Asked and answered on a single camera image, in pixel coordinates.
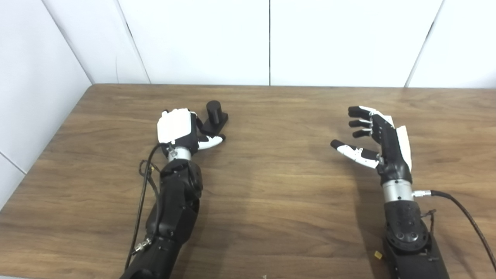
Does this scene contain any arm thin wire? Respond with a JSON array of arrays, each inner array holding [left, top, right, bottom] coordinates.
[[420, 209, 437, 238], [139, 159, 162, 195]]

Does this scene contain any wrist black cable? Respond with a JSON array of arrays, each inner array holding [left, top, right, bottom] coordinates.
[[125, 143, 168, 270], [413, 189, 496, 272]]

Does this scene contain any black peg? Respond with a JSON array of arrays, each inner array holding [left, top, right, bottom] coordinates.
[[200, 100, 229, 136]]

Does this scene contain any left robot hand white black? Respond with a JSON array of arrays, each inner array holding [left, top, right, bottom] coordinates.
[[157, 108, 226, 152]]

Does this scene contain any left arm thin wire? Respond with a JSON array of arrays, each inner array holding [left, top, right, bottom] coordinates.
[[139, 159, 162, 195]]

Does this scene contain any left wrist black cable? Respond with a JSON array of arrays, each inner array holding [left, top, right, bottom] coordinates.
[[125, 143, 168, 270]]

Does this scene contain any right arm thin wire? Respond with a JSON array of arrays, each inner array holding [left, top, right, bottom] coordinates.
[[420, 209, 437, 238]]

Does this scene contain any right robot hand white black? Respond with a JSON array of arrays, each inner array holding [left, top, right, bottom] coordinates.
[[330, 106, 413, 186]]

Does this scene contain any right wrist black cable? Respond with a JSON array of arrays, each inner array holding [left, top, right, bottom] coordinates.
[[413, 189, 496, 272]]

